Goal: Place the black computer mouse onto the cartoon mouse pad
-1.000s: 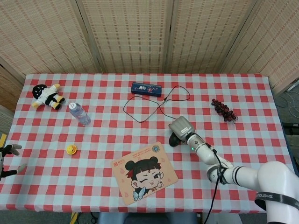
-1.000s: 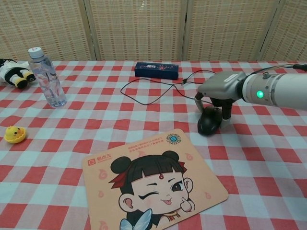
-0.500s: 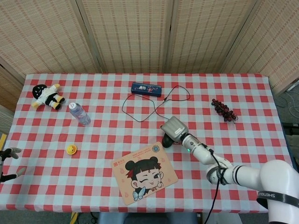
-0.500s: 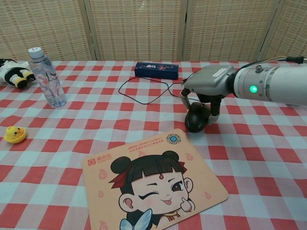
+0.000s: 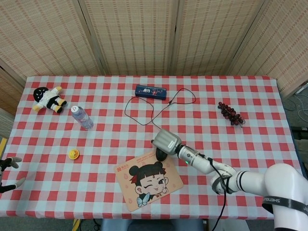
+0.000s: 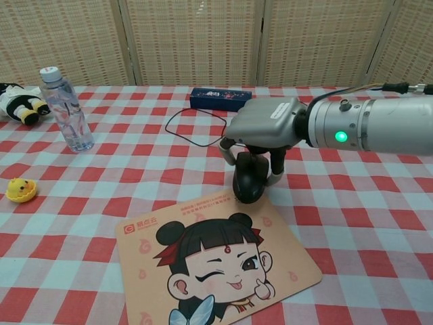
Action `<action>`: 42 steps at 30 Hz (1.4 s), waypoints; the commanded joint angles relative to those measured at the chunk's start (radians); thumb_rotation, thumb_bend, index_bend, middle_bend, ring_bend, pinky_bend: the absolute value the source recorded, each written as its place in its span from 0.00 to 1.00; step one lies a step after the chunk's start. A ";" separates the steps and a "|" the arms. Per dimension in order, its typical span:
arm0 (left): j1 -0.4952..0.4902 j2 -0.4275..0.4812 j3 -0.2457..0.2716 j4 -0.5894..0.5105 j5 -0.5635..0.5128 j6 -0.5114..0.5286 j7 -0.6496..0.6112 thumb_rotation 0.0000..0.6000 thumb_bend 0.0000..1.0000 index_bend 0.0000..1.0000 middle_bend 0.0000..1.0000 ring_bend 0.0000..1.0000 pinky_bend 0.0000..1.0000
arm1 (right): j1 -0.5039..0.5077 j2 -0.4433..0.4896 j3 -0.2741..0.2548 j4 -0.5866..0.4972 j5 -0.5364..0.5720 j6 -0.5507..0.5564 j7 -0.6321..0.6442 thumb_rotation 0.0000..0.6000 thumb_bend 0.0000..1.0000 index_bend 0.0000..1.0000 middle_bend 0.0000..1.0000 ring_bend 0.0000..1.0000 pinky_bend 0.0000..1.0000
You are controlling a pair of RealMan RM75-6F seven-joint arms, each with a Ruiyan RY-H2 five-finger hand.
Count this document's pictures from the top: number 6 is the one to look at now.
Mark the woven bamboo screen panel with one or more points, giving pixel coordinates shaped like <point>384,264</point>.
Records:
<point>412,44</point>
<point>61,40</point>
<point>324,40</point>
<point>193,40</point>

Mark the small yellow duck toy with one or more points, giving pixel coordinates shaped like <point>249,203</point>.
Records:
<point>21,191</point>

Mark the red white checkered tablecloth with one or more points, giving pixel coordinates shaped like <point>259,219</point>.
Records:
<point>101,169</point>

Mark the clear plastic water bottle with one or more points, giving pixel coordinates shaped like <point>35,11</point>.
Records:
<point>69,115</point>

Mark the dark blue rectangular box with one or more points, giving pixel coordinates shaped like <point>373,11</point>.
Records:
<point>209,99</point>

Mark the black white plush doll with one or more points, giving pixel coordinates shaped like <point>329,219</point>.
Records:
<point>20,105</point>

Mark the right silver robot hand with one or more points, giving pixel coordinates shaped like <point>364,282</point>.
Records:
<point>267,123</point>

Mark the cartoon girl mouse pad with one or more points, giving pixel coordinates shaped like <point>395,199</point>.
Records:
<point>216,257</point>

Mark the black computer mouse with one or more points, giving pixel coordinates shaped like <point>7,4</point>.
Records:
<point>248,186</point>

